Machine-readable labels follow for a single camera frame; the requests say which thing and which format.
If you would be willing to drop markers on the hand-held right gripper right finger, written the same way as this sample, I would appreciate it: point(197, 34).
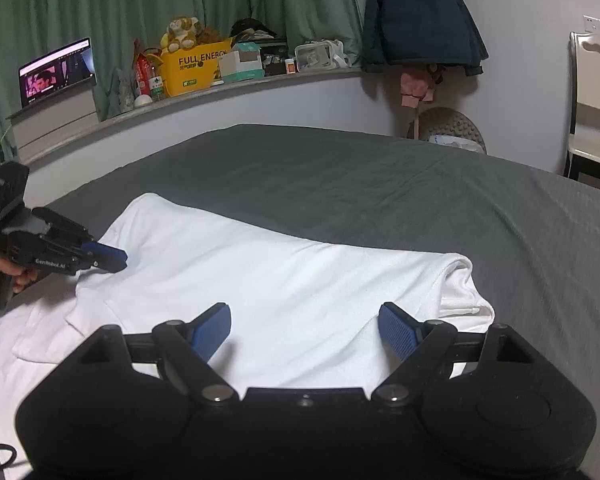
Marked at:
point(397, 330)

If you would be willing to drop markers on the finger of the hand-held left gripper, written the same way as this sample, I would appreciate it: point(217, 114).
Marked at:
point(107, 251)
point(102, 265)

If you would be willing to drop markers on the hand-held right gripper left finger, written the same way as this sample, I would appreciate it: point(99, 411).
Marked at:
point(210, 330)

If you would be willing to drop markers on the white shirt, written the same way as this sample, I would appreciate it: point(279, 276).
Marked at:
point(280, 280)

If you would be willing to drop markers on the grey storage box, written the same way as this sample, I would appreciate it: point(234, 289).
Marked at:
point(55, 125)

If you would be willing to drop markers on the grey bed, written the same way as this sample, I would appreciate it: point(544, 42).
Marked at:
point(380, 190)

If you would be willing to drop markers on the white dome lamp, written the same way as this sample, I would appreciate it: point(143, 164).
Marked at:
point(143, 101)

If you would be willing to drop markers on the clear plastic bottle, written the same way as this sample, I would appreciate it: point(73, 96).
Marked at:
point(156, 85)

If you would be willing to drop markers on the open laptop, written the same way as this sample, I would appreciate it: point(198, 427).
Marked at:
point(55, 72)

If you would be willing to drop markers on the red bottle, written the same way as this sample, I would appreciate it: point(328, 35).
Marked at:
point(142, 72)

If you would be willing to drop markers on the white plastic bag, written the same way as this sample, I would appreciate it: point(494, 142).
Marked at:
point(452, 142)

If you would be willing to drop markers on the yellow cardboard box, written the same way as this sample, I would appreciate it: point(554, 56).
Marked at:
point(195, 72)

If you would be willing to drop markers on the grey window sill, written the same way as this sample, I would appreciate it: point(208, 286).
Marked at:
point(230, 87)

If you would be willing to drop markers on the grey woven stool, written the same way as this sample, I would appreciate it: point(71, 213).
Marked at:
point(450, 122)

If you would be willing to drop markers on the white teal box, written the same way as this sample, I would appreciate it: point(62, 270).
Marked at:
point(242, 65)

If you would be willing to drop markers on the brown plush toy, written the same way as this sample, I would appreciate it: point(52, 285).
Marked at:
point(182, 32)

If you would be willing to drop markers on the pink cloth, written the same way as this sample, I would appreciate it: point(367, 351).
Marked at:
point(417, 85)

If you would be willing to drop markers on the green curtain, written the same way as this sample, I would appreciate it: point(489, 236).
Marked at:
point(130, 0)

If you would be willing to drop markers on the black box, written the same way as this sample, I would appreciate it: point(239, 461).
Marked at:
point(274, 57)

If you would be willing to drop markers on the small orange white container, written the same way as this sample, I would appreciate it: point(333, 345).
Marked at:
point(291, 67)

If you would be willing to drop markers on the black cap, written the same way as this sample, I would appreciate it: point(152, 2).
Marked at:
point(252, 29)

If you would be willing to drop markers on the clear plastic pouch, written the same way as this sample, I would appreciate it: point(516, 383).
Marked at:
point(320, 55)

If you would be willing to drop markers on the cream chair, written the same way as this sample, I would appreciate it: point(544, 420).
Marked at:
point(592, 85)

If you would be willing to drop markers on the dark teal jacket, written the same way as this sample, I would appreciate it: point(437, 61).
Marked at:
point(420, 15)

